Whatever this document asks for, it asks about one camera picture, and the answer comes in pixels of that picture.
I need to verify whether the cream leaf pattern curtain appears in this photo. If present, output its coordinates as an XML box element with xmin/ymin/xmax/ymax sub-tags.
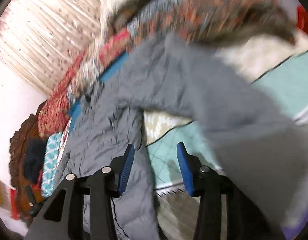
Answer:
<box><xmin>0</xmin><ymin>0</ymin><xmax>105</xmax><ymax>95</ymax></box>

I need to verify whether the carved wooden headboard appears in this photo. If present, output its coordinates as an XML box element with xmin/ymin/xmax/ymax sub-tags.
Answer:
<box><xmin>9</xmin><ymin>102</ymin><xmax>45</xmax><ymax>226</ymax></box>

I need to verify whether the dark floral fleece blanket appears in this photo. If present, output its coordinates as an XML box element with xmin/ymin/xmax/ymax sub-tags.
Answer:
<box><xmin>109</xmin><ymin>0</ymin><xmax>296</xmax><ymax>46</ymax></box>

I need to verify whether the teal white patterned pillow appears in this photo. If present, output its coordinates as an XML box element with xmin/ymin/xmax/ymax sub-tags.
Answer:
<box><xmin>41</xmin><ymin>132</ymin><xmax>62</xmax><ymax>198</ymax></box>

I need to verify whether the dark navy fuzzy item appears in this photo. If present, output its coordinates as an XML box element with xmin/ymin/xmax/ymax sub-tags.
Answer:
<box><xmin>23</xmin><ymin>138</ymin><xmax>47</xmax><ymax>184</ymax></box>

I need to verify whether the cream and teal bedspread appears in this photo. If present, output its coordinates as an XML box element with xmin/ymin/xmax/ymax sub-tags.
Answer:
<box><xmin>143</xmin><ymin>33</ymin><xmax>308</xmax><ymax>240</ymax></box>

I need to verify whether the grey puffer jacket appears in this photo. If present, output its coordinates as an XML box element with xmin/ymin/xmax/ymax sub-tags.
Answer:
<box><xmin>55</xmin><ymin>34</ymin><xmax>308</xmax><ymax>239</ymax></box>

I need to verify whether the red floral patchwork quilt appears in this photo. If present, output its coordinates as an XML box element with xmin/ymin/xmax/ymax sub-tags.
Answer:
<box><xmin>38</xmin><ymin>27</ymin><xmax>130</xmax><ymax>138</ymax></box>

